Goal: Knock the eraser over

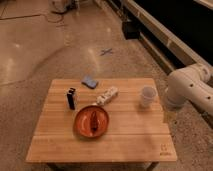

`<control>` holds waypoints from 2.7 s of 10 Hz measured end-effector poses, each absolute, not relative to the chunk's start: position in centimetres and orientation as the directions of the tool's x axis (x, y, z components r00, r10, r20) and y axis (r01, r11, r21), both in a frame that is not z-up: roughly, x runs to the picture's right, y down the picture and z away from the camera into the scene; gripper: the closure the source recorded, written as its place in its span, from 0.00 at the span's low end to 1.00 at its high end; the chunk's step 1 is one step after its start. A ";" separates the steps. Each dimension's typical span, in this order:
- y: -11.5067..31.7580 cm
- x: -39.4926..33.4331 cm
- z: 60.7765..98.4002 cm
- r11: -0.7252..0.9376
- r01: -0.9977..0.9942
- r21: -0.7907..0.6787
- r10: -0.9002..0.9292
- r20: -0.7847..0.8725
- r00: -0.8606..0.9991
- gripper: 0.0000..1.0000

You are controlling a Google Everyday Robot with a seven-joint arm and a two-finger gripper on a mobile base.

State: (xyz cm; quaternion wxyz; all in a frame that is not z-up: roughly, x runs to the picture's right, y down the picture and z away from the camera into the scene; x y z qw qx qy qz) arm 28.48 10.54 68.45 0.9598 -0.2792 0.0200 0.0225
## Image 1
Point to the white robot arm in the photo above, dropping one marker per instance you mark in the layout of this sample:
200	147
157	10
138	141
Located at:
189	84

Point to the blue sponge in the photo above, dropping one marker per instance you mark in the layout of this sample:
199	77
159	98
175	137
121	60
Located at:
89	82

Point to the brown item on plate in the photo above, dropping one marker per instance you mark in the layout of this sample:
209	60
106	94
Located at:
94	122

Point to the wooden table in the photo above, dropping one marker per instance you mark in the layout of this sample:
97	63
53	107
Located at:
134	134

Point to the clear plastic cup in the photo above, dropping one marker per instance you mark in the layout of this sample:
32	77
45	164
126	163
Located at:
147	96

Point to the orange round plate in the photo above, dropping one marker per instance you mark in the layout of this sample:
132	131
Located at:
82	122

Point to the black box on floor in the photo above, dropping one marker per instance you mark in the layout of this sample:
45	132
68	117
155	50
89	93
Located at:
130	31

